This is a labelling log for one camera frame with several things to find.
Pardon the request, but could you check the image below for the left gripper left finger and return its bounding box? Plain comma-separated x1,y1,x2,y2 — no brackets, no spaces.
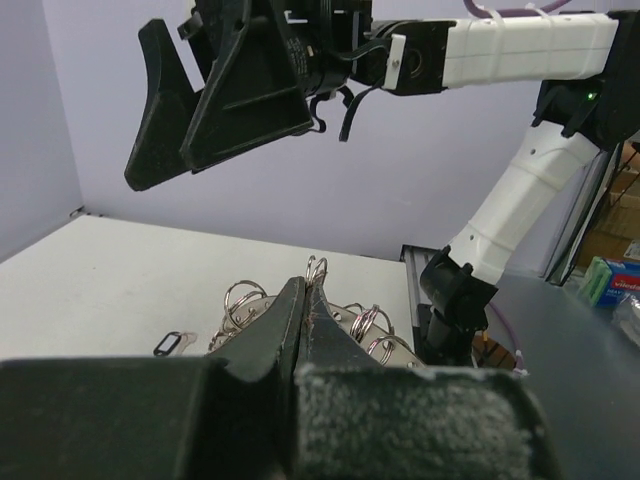
1,277,306,479

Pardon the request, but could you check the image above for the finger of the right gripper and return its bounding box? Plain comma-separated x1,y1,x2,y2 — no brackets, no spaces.
124,19,203,191

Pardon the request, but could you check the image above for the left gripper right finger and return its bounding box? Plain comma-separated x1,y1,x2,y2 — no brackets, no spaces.
292,285,559,480

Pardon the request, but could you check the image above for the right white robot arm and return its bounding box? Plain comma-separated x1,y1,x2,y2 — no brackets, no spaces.
124,1,639,365

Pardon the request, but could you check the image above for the black tagged key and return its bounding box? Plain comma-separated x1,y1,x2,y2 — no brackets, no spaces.
152,331,198,358

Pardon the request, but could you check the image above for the metal disc keyring holder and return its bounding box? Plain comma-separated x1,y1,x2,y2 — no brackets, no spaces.
206,255,426,369

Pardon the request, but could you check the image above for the green blue sponge pack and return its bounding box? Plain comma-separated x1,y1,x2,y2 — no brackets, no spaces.
578,257,639,308

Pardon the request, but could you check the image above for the aluminium frame rail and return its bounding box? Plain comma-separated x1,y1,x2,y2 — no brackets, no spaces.
401,245,451,365

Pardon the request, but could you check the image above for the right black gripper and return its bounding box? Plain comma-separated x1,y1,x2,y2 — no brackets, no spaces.
179,1,393,173

